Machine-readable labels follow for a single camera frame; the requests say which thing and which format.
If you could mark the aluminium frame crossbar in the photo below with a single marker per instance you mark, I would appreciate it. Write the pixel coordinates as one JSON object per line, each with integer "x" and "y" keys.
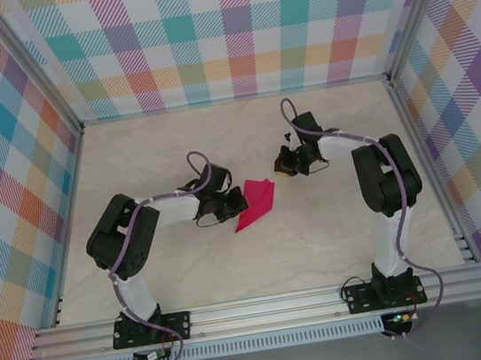
{"x": 234, "y": 100}

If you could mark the aluminium frame post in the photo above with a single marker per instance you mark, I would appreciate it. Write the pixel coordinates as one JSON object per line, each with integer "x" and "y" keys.
{"x": 31, "y": 61}
{"x": 419, "y": 7}

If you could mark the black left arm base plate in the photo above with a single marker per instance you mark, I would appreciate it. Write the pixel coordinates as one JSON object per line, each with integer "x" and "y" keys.
{"x": 178, "y": 325}

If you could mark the long aluminium mounting rail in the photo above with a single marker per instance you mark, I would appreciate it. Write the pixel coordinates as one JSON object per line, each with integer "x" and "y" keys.
{"x": 264, "y": 313}

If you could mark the aluminium side rail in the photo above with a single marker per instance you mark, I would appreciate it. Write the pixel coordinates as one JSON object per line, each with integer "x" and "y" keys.
{"x": 71, "y": 212}
{"x": 430, "y": 162}

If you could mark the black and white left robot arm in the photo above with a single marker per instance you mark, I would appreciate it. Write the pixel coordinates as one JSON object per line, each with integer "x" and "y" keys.
{"x": 118, "y": 237}

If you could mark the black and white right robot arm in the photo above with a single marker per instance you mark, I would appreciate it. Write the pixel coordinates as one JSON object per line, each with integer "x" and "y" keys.
{"x": 383, "y": 178}

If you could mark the small dark circuit board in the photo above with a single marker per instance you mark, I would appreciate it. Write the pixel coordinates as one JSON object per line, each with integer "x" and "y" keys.
{"x": 146, "y": 358}

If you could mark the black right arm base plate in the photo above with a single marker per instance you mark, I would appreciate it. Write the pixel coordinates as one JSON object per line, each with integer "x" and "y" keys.
{"x": 360, "y": 299}

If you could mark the circuit board with green light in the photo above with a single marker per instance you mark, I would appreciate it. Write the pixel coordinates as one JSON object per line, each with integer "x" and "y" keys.
{"x": 399, "y": 317}

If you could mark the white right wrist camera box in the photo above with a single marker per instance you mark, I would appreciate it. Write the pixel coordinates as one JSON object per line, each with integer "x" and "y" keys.
{"x": 289, "y": 141}

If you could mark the pink paper sheet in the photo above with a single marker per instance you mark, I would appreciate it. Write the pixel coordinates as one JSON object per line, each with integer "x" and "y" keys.
{"x": 261, "y": 199}

